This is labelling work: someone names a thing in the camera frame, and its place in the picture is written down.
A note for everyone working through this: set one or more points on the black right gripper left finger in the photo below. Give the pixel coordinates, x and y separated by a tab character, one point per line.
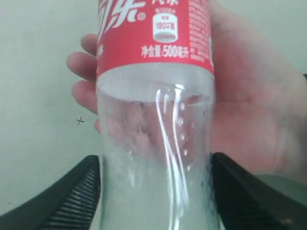
69	204

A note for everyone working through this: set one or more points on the red label clear cola bottle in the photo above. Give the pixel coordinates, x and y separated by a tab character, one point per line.
155	97

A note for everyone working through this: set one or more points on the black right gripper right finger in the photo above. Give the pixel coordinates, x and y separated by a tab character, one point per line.
244	202

